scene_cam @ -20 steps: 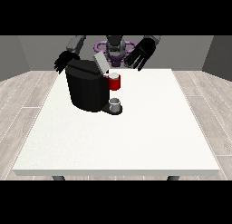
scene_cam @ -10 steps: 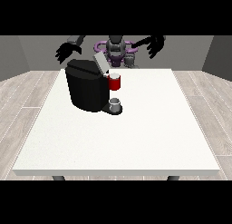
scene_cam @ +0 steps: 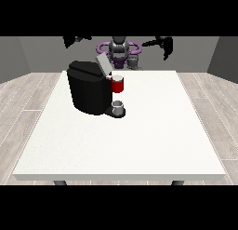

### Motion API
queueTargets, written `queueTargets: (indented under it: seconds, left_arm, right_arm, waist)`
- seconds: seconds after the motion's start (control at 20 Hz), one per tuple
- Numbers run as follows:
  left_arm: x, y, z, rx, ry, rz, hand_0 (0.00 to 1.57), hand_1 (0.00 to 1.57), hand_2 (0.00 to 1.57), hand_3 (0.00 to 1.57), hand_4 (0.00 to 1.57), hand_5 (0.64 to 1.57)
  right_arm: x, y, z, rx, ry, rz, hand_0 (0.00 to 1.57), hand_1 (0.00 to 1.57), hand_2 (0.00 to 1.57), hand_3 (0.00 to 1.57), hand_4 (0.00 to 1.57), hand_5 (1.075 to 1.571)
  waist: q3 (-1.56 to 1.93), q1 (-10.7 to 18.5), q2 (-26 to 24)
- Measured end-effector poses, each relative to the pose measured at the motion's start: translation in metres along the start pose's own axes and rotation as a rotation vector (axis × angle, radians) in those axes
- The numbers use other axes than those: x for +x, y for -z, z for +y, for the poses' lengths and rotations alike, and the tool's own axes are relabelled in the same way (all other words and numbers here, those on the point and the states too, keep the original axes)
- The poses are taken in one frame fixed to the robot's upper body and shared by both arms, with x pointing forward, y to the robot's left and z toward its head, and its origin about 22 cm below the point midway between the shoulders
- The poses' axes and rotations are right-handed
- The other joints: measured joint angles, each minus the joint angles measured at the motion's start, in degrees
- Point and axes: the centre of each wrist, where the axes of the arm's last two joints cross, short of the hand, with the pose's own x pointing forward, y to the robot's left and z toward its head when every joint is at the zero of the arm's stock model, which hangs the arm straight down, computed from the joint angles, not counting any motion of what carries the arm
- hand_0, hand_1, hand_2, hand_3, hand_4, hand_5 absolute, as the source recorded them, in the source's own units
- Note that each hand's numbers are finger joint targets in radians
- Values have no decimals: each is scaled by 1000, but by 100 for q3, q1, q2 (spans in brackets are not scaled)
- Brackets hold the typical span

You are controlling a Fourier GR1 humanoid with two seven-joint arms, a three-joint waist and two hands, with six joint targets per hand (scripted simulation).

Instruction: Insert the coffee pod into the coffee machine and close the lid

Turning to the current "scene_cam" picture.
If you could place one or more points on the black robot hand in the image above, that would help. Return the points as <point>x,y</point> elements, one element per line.
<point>166,45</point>
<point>70,40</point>

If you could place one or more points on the small grey coffee pod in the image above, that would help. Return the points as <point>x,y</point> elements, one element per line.
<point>132,62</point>

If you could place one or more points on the pale grey machine lid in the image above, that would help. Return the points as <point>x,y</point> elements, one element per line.
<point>103,63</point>

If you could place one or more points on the black coffee machine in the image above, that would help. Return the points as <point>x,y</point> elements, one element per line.
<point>88,91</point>

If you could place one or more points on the red pod holder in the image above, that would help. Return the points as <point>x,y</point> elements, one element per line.
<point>117,85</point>

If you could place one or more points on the grey trunk with purple rings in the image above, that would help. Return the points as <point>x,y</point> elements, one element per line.
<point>118,49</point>

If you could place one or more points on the small grey cup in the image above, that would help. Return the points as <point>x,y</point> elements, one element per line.
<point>118,108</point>

